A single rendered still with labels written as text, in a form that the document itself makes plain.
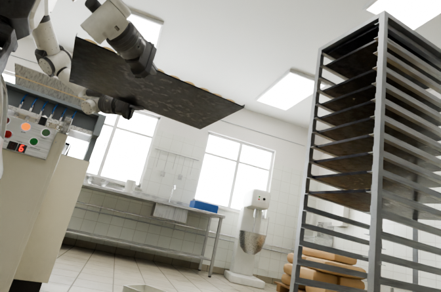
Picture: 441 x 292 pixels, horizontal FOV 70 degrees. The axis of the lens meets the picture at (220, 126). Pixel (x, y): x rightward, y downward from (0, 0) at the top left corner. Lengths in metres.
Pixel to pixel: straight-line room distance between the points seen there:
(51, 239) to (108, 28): 1.65
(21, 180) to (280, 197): 5.14
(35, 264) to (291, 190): 4.87
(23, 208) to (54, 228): 0.72
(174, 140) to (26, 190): 4.28
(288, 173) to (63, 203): 4.75
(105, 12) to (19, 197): 0.97
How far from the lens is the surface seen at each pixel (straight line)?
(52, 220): 2.29
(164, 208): 4.90
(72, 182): 2.30
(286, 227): 6.24
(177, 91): 1.17
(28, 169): 1.60
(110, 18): 0.88
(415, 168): 1.82
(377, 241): 1.50
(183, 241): 5.59
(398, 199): 1.69
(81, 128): 2.38
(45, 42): 1.61
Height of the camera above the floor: 0.53
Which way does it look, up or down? 19 degrees up
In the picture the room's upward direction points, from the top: 12 degrees clockwise
